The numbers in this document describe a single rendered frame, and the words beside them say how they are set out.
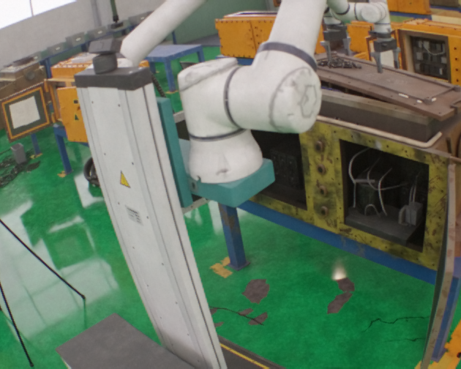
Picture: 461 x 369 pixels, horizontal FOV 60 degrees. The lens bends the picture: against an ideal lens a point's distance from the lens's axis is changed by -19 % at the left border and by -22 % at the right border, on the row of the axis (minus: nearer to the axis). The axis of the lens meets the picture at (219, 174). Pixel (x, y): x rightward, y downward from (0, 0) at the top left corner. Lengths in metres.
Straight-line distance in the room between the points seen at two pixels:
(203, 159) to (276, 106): 0.27
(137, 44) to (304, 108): 0.84
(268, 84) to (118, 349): 1.09
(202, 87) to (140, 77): 0.15
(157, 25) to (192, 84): 0.66
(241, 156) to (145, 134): 0.23
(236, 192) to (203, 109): 0.21
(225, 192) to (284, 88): 0.32
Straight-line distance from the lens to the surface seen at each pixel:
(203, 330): 1.53
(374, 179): 2.25
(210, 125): 1.15
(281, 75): 1.03
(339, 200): 2.26
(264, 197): 2.66
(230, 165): 1.17
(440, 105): 1.97
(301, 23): 1.15
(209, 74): 1.11
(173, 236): 1.29
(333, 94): 2.16
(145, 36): 1.73
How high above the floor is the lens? 2.00
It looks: 25 degrees down
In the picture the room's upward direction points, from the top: 11 degrees counter-clockwise
